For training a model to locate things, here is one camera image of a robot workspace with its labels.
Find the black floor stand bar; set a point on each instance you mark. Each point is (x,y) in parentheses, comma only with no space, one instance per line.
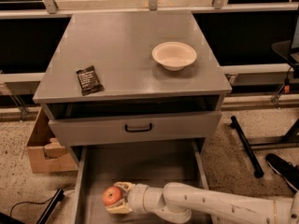
(58,196)

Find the black drawer handle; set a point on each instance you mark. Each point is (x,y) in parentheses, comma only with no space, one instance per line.
(131,129)

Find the white paper bowl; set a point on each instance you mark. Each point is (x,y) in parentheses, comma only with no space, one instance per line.
(174,56)

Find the grey drawer cabinet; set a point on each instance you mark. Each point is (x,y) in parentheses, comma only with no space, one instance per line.
(119,46)

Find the metal window railing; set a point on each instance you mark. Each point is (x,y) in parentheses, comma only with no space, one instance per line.
(149,3)

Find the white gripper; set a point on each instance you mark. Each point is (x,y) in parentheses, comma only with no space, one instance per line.
(135,197)

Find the red apple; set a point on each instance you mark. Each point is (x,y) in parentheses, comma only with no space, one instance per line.
(111,196)

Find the black snack bar wrapper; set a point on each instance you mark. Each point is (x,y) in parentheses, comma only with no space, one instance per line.
(89,81)

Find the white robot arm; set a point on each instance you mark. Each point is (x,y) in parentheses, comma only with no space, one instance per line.
(175,202)

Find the grey top drawer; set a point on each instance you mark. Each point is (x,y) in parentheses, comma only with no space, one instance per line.
(138,120)

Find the open grey middle drawer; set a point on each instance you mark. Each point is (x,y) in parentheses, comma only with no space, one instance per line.
(152,163)

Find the black table leg base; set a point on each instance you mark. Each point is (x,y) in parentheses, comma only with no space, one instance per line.
(288,140)

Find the black sneaker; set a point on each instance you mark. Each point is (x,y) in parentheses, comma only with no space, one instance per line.
(287,170)

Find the brown cardboard box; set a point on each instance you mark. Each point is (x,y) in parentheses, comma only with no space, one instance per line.
(45,153)

